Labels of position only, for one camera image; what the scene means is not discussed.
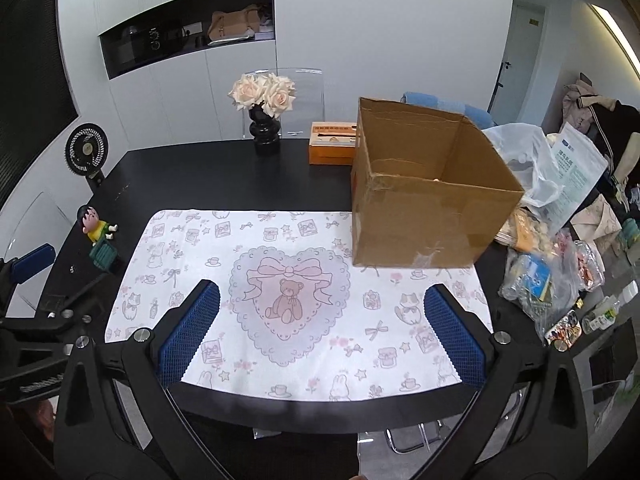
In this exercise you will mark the blue card packet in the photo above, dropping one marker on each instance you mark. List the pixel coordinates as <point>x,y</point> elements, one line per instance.
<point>542,288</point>

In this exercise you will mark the dumpling bag orange label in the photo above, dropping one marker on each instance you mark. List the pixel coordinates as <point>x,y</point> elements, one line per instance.
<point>525,233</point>

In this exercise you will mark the black ribbed vase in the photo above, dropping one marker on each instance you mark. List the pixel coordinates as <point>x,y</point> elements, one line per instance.
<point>265,130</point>

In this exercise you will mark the patterned white table mat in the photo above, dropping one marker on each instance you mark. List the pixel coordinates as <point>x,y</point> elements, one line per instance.
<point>297,320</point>

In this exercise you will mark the cartoon boy figurine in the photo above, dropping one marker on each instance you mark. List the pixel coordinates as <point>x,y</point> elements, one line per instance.
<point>103,253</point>

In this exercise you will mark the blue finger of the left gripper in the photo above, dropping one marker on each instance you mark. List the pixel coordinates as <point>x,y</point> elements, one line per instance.
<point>24,268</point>

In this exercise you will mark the blue plaid blanket chair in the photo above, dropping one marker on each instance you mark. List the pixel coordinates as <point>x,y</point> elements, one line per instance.
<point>478,117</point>

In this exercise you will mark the clear acrylic chair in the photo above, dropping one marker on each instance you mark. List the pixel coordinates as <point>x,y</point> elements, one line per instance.
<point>308,106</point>

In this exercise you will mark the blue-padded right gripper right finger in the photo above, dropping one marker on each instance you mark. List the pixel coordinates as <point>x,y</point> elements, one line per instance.
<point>470,346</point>

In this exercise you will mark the white door with handle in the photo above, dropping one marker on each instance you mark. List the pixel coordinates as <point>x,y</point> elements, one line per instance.
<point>518,62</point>

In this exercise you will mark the orange tissue box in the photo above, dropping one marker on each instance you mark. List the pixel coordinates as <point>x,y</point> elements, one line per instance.
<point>332,143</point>

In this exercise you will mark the person's left hand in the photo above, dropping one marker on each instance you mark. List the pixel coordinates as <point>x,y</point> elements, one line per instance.
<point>42,414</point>

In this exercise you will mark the pink snack plastic packet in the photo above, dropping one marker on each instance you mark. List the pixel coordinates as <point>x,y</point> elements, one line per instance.
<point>579,262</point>

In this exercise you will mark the built-in black oven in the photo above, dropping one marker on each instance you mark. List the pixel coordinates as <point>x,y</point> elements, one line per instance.
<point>128,48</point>

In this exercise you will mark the white plastic bag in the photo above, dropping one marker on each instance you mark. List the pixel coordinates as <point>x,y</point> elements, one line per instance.
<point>527,153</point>

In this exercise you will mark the pink coat on chair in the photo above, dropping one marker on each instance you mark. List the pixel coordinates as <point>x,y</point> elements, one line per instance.
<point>576,102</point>

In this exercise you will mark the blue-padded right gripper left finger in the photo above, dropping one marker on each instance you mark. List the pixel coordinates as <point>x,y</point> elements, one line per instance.
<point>163,353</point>

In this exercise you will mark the black desk fan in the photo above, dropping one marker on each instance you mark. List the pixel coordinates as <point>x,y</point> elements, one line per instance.
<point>86,151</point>

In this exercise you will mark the white green bottle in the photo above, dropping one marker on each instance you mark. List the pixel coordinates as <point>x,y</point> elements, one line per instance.
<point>604,314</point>

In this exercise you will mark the tan leather handbag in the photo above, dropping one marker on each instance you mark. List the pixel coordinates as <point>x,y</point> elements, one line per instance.
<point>228,27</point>

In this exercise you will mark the white teal printed pouch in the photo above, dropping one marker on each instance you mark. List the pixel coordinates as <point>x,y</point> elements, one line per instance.
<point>580,166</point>

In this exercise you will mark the pink rose bouquet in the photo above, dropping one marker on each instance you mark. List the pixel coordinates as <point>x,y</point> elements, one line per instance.
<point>274,94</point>

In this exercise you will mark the brown cardboard box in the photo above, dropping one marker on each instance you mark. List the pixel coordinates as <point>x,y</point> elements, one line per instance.
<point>428,188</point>

